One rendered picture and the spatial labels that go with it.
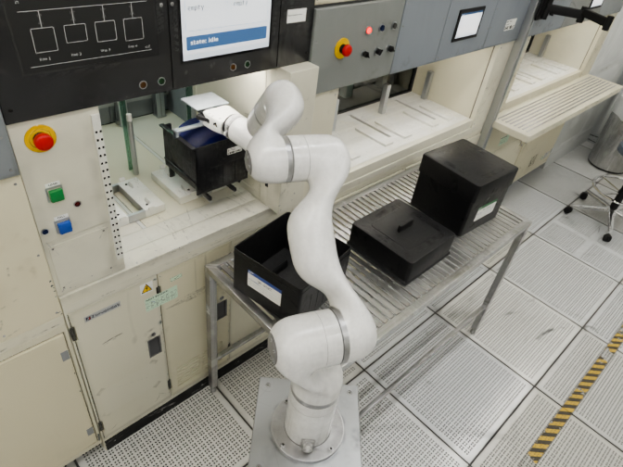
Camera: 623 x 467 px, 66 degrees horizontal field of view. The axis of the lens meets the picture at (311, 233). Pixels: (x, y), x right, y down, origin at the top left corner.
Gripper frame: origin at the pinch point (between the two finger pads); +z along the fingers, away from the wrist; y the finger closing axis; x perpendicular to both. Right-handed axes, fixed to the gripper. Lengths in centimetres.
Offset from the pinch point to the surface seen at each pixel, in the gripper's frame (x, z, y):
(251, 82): 7.2, -4.5, 15.1
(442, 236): -37, -67, 59
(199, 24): 32.2, -18.6, -13.2
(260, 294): -42, -46, -11
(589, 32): -7, -8, 310
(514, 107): -37, -17, 208
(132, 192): -33.1, 13.7, -22.5
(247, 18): 32.2, -18.5, 1.9
